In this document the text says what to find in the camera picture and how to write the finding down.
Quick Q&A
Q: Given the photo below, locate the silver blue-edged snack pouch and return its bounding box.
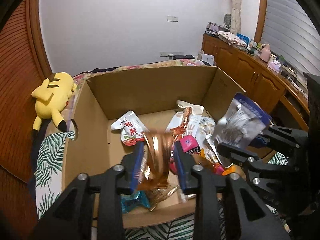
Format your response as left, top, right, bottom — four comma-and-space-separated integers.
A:
212, 93, 271, 149

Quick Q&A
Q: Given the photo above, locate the pink braised egg packet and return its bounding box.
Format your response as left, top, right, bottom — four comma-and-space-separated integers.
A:
178, 135, 224, 175

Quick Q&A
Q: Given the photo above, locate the white chicken feet snack bag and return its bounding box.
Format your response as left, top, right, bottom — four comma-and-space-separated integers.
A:
166, 100, 204, 141

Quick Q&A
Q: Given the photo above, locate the copper foil candy wrapper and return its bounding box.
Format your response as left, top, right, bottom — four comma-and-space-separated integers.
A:
135, 131, 178, 211

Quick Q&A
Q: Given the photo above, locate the white red duck snack bag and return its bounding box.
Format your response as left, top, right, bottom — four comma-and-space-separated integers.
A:
111, 111, 148, 146

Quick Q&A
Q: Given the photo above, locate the silver orange snack pouch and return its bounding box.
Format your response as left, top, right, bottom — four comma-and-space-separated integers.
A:
222, 165, 236, 176

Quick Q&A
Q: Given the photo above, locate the wooden sideboard cabinet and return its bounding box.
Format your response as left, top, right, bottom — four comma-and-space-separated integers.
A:
202, 34, 310, 132

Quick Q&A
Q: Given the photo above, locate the blue foil candy wrapper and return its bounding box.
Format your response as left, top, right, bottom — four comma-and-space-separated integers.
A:
120, 191, 151, 213

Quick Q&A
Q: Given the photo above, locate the silver white snack pouch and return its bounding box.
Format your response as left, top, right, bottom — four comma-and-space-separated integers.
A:
196, 116, 233, 170

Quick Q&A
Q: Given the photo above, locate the tissue box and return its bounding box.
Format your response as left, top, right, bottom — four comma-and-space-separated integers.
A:
267, 60, 281, 73

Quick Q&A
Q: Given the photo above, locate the brown cardboard box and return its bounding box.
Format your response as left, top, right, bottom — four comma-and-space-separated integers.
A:
61, 65, 272, 229

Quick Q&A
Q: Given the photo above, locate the pink kettle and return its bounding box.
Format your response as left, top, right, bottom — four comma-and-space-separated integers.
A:
259, 43, 271, 63

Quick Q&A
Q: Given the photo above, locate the folded floral cloth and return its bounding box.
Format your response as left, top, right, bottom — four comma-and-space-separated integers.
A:
217, 31, 247, 47

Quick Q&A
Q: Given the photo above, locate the yellow Pikachu plush toy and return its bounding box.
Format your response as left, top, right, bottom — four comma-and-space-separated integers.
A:
31, 72, 77, 133

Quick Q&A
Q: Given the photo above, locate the small white fan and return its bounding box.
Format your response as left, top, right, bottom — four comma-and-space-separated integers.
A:
223, 13, 232, 31

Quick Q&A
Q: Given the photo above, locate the wooden louvered wardrobe door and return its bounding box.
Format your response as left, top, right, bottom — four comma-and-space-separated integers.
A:
1, 0, 52, 239

